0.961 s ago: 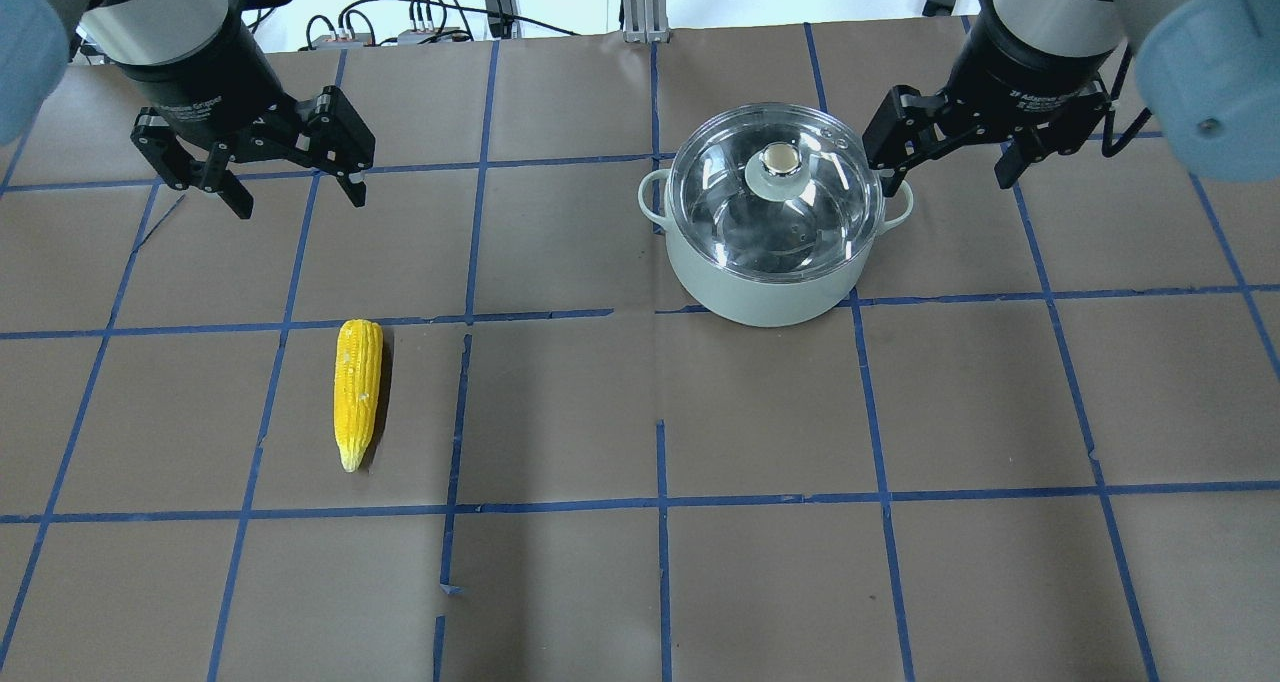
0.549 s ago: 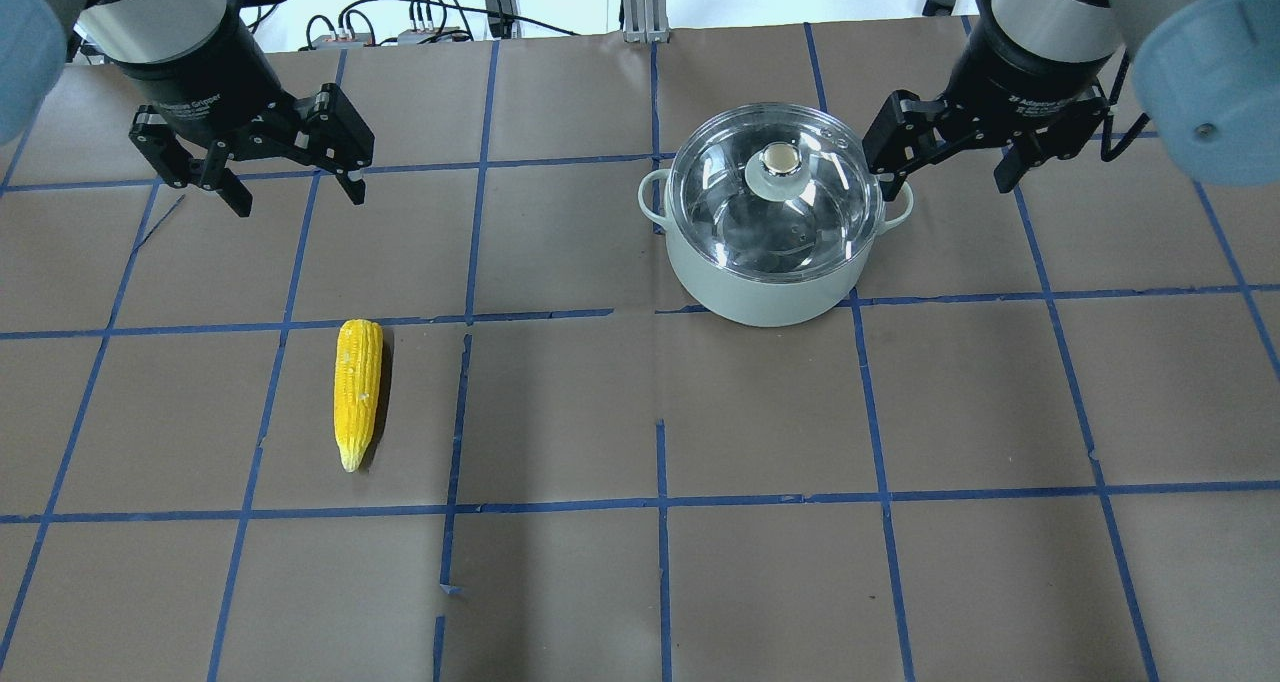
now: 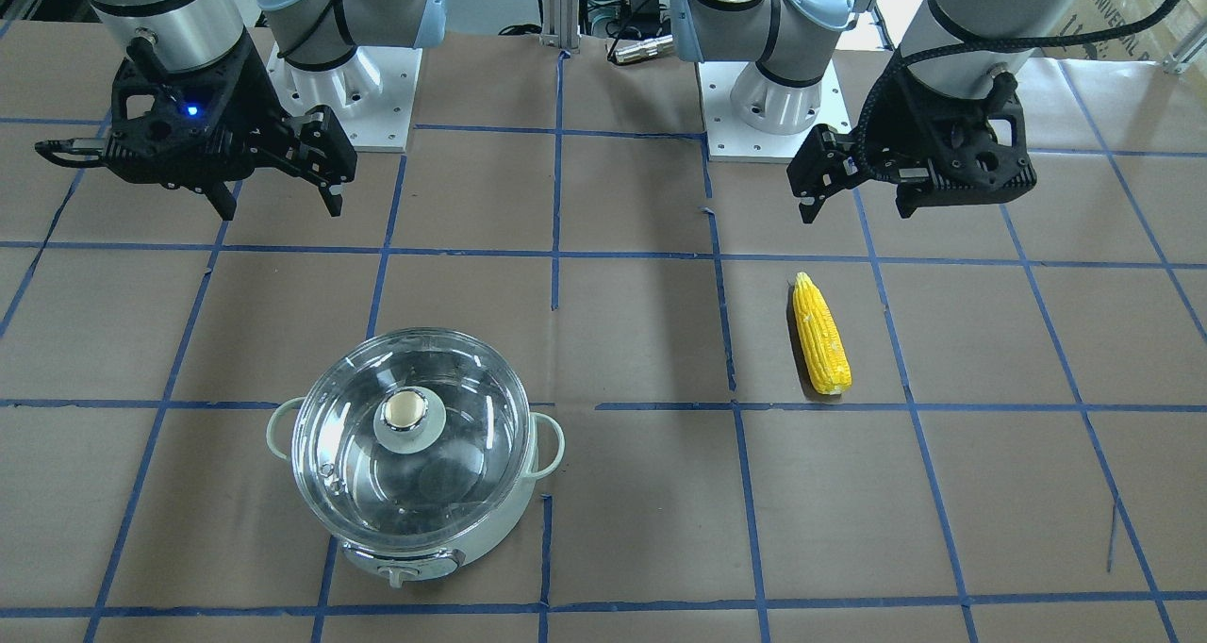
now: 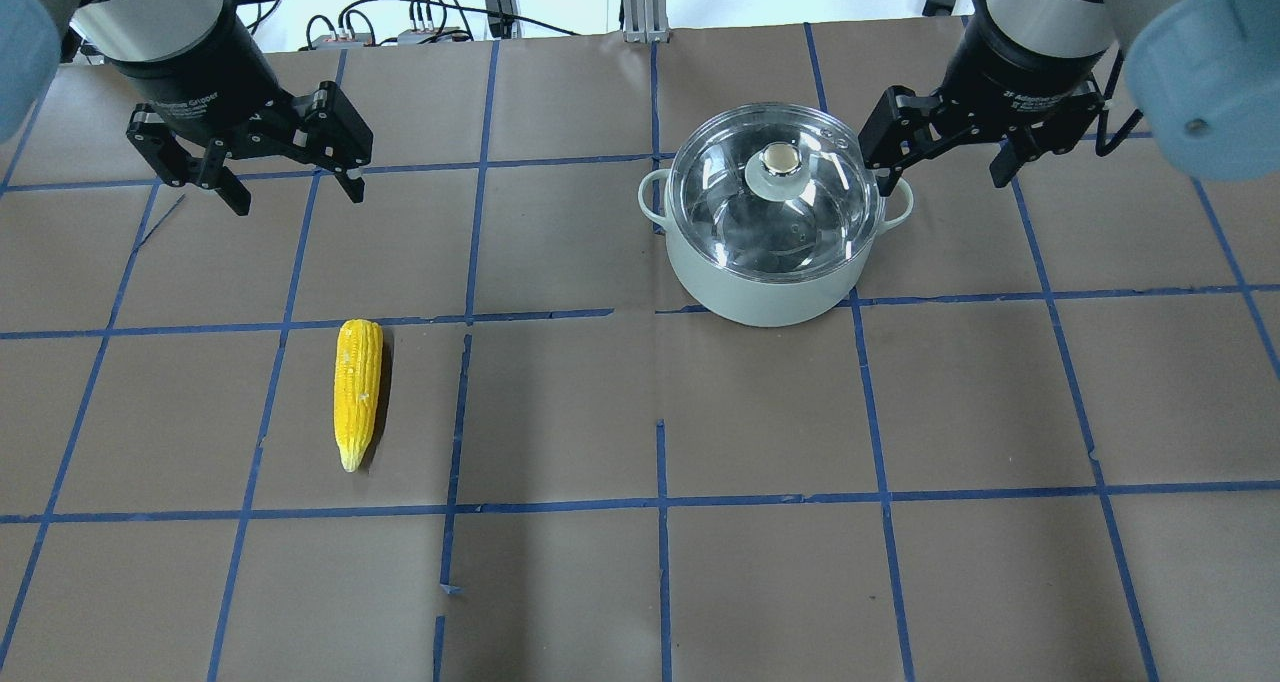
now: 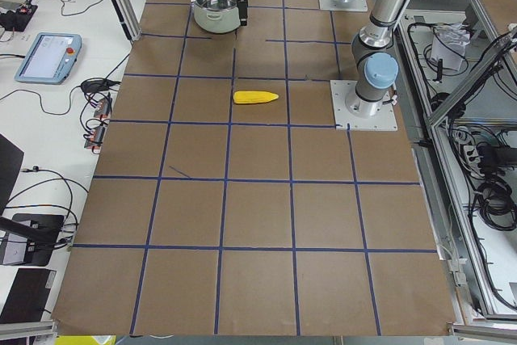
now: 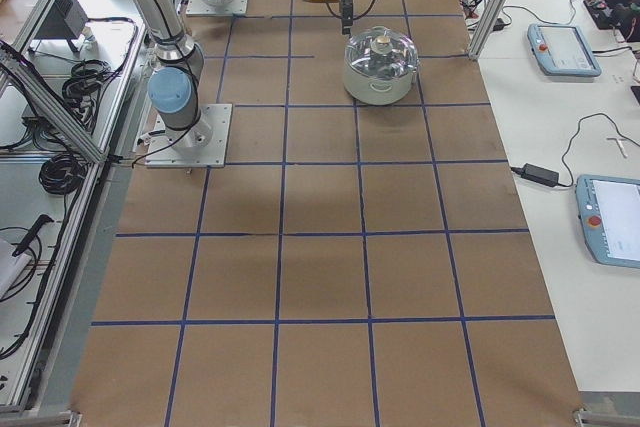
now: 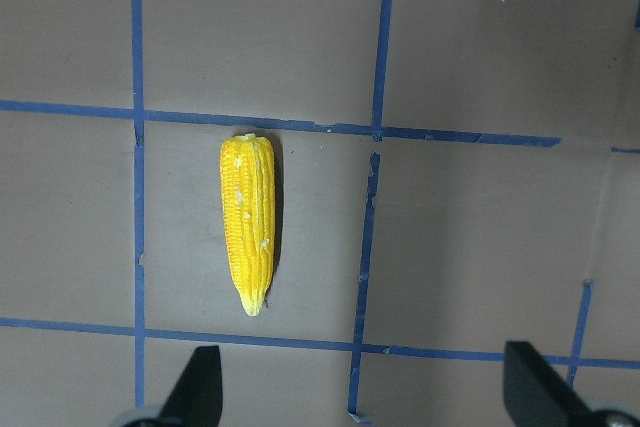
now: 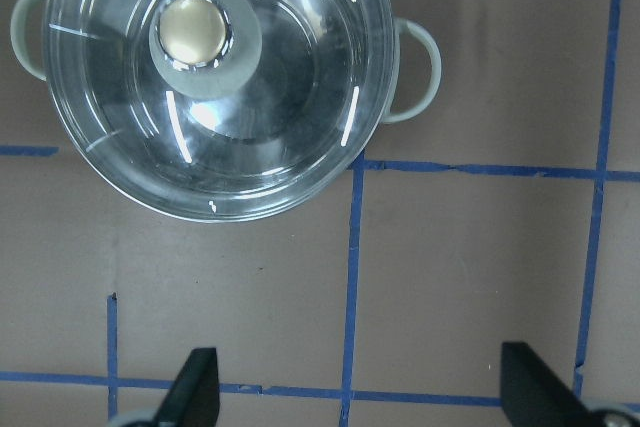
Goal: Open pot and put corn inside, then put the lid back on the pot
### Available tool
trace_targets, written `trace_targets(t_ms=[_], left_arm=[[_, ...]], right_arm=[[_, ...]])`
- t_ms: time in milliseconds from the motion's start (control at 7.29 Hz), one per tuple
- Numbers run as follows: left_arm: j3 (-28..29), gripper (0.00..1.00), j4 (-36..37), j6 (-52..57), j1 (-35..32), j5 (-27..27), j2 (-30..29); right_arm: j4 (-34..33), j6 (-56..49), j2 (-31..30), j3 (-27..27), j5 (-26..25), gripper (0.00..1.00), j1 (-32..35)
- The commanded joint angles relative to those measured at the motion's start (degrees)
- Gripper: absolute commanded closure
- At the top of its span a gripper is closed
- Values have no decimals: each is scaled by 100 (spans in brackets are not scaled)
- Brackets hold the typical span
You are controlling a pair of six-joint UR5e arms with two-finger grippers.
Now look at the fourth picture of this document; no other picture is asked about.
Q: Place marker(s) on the aluminium frame post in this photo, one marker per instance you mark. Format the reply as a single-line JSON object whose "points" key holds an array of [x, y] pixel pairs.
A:
{"points": [[645, 21]]}

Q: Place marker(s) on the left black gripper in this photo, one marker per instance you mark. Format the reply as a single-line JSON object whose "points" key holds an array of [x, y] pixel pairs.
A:
{"points": [[197, 70]]}

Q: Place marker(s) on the pale green cooking pot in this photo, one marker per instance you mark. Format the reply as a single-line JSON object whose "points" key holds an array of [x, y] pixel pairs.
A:
{"points": [[753, 303]]}

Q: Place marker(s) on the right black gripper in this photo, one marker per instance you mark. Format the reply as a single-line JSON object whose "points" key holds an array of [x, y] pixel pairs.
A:
{"points": [[1018, 65]]}

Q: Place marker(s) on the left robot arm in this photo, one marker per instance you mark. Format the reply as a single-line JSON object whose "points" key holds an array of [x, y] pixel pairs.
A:
{"points": [[37, 33]]}

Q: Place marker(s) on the glass pot lid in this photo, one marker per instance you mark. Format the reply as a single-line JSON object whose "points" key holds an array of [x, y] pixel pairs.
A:
{"points": [[773, 192]]}

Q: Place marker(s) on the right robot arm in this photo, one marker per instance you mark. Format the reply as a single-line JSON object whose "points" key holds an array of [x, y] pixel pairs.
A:
{"points": [[1202, 75]]}

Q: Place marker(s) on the brown paper table mat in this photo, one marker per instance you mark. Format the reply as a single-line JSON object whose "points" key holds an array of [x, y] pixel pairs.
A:
{"points": [[1039, 441]]}

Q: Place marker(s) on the yellow corn cob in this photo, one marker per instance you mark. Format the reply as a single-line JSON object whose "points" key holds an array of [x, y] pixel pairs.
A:
{"points": [[356, 389]]}

